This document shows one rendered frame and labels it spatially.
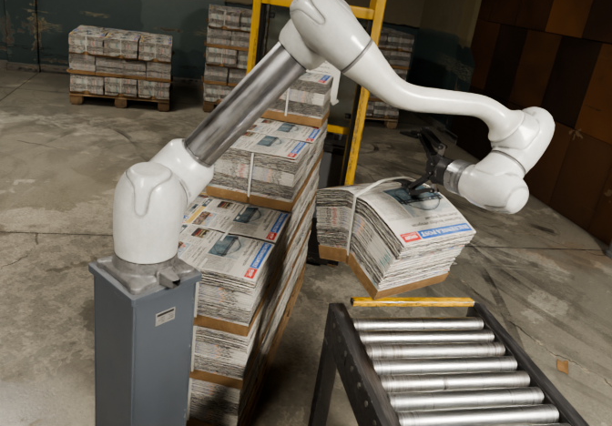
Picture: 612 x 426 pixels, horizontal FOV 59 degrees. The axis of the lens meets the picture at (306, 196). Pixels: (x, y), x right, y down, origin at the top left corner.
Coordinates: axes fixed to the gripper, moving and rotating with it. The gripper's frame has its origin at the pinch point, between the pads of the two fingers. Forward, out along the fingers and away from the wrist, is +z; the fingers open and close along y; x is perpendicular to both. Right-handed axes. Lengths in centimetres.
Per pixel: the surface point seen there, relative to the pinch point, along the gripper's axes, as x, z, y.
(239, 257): -31, 37, 45
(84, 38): 24, 568, 8
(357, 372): -25, -23, 53
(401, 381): -17, -31, 53
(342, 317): -15, -2, 50
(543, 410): 12, -55, 54
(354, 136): 92, 136, 26
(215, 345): -40, 32, 75
